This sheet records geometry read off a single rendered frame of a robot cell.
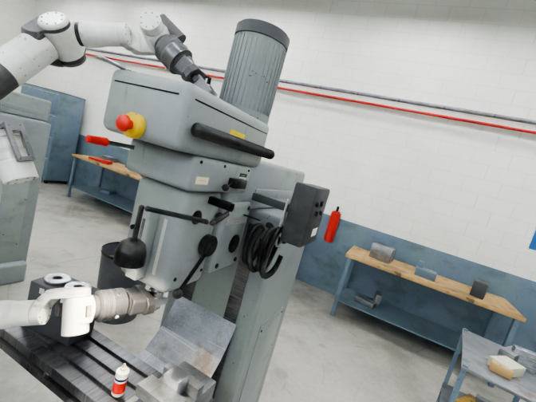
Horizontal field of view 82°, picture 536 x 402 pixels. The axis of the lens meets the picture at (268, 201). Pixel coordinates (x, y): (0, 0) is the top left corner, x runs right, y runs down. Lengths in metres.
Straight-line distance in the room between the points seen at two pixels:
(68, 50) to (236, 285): 1.00
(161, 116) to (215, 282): 0.85
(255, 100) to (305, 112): 4.27
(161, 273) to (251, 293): 0.50
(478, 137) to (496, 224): 1.19
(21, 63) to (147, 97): 0.39
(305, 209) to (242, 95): 0.45
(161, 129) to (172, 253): 0.35
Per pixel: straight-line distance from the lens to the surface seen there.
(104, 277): 3.12
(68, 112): 8.27
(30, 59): 1.11
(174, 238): 0.92
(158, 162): 0.90
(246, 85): 1.13
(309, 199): 1.02
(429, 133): 5.09
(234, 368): 1.52
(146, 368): 1.39
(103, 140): 0.90
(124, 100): 0.88
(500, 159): 5.16
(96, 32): 1.14
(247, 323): 1.40
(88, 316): 1.01
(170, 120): 0.77
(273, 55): 1.17
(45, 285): 1.48
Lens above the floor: 1.76
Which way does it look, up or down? 7 degrees down
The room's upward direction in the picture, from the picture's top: 16 degrees clockwise
